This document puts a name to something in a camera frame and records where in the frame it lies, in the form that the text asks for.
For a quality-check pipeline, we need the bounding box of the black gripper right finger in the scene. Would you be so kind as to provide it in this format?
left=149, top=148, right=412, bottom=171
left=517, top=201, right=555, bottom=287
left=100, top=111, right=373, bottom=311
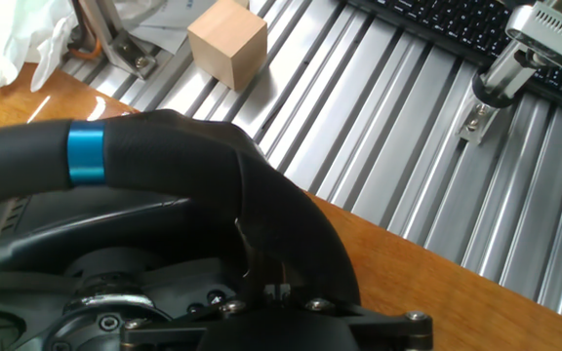
left=276, top=285, right=434, bottom=351

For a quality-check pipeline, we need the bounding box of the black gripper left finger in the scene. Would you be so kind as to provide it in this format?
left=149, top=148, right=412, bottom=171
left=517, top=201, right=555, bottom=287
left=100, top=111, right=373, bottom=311
left=120, top=285, right=278, bottom=351

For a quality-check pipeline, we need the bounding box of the black racing steering wheel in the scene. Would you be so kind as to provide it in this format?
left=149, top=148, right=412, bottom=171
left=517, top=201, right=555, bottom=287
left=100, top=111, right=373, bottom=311
left=0, top=107, right=363, bottom=351

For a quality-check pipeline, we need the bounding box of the wooden cube block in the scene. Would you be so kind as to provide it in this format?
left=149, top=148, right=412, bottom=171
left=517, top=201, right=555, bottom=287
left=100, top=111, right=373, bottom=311
left=186, top=0, right=268, bottom=92

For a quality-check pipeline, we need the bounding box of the black keyboard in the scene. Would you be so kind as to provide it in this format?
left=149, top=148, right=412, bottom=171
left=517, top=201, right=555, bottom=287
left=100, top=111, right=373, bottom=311
left=346, top=0, right=562, bottom=118

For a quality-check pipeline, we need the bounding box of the white crumpled cloth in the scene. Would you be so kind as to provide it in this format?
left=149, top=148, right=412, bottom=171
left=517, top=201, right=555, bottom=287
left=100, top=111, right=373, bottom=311
left=0, top=0, right=87, bottom=97

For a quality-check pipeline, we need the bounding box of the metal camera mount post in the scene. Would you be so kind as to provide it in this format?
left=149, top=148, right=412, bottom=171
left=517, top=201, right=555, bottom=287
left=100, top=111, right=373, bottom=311
left=456, top=41, right=545, bottom=146

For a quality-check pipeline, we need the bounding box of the orange cable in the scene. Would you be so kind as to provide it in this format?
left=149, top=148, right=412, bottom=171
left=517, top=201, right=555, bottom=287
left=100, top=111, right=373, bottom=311
left=68, top=28, right=102, bottom=62

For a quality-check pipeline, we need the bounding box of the metal corner bracket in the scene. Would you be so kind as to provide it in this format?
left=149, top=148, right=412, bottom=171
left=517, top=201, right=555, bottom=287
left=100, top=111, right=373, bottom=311
left=73, top=0, right=158, bottom=82

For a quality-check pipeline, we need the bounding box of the silver depth camera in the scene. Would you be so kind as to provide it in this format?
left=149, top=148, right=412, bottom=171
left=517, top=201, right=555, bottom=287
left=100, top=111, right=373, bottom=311
left=504, top=0, right=562, bottom=87

